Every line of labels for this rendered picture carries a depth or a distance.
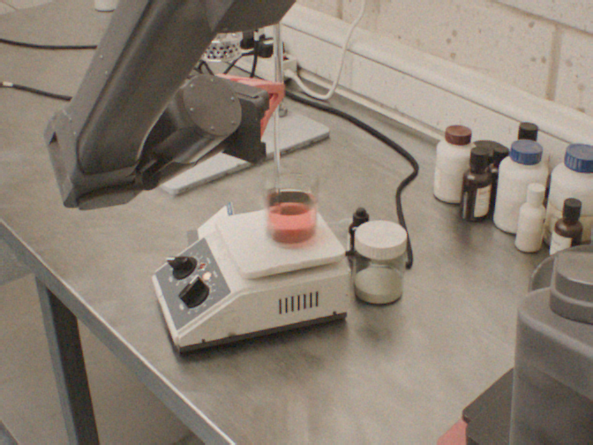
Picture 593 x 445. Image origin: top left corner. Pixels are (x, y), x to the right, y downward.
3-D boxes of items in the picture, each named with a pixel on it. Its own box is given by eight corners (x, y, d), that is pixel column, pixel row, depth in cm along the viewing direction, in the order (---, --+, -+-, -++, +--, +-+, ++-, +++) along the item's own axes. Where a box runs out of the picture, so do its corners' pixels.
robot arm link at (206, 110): (44, 121, 78) (71, 214, 76) (101, 57, 69) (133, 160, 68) (157, 110, 86) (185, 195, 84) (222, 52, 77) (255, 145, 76)
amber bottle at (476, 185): (454, 218, 122) (461, 153, 117) (463, 205, 125) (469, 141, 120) (483, 224, 120) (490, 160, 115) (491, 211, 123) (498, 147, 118)
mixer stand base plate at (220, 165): (172, 195, 127) (171, 189, 127) (103, 147, 140) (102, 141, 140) (333, 135, 143) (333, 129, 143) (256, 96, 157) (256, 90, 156)
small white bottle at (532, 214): (525, 255, 114) (534, 195, 109) (509, 243, 117) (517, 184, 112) (545, 249, 115) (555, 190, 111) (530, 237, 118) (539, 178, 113)
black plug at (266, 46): (256, 62, 160) (256, 50, 159) (241, 55, 163) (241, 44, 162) (287, 52, 164) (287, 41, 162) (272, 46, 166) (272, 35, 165)
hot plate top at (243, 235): (242, 281, 96) (241, 274, 95) (213, 224, 105) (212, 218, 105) (348, 260, 99) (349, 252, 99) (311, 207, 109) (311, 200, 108)
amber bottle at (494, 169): (509, 199, 126) (516, 146, 122) (504, 211, 123) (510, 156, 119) (485, 194, 127) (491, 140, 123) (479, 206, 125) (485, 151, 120)
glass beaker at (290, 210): (259, 252, 99) (257, 184, 95) (264, 222, 105) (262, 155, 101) (324, 254, 99) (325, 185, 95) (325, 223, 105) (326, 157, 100)
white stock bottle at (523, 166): (537, 238, 117) (549, 161, 111) (490, 230, 119) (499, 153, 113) (542, 214, 122) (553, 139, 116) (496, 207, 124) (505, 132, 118)
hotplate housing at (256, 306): (177, 358, 97) (171, 297, 93) (153, 290, 108) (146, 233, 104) (369, 316, 103) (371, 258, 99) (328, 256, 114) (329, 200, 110)
